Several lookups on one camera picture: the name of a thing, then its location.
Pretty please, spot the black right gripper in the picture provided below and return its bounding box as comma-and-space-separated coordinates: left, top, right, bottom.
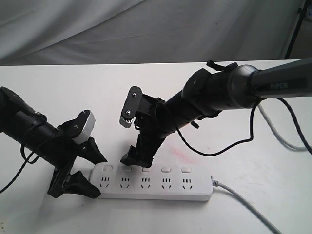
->
120, 95, 166, 168

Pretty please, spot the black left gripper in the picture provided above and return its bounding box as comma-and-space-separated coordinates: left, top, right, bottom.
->
47, 116, 108, 199

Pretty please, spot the black tripod stand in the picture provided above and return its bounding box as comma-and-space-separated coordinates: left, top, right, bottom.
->
284, 0, 310, 59

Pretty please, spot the grey backdrop cloth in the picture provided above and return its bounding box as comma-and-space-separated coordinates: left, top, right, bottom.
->
0, 0, 304, 65

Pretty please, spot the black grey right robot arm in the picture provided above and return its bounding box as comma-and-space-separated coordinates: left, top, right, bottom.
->
119, 58, 312, 168

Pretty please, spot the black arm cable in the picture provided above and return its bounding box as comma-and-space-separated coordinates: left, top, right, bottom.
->
175, 97, 312, 156
0, 114, 57, 194

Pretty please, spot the white five-outlet power strip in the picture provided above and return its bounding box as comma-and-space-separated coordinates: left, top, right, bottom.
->
90, 163, 213, 201

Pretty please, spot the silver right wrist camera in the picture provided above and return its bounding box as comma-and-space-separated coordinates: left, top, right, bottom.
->
119, 86, 143, 128

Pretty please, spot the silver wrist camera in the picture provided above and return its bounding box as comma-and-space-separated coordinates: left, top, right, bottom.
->
72, 110, 96, 145
119, 86, 143, 128

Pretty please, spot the grey power cord with plug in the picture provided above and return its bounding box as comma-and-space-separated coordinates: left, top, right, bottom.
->
211, 102, 312, 234

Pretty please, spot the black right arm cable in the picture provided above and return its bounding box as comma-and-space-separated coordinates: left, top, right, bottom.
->
175, 97, 312, 156

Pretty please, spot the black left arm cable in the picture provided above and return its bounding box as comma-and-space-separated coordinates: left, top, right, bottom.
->
0, 114, 57, 194

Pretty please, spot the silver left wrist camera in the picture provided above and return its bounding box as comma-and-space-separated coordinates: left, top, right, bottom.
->
72, 110, 96, 145

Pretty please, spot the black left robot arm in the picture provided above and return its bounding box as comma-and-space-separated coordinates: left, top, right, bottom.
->
0, 87, 107, 198

